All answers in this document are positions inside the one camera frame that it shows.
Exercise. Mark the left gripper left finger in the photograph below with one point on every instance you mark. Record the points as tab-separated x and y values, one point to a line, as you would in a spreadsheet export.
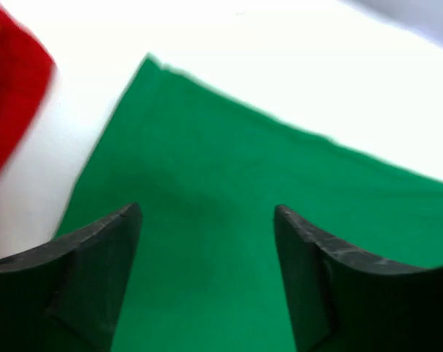
67	294

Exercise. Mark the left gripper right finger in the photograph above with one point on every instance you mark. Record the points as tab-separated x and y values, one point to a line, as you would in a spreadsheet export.
343	298

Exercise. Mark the green t shirt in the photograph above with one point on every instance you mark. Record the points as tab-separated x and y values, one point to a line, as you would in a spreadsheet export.
207	173

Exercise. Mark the red folded t shirt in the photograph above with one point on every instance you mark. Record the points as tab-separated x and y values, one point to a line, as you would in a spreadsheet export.
26	71

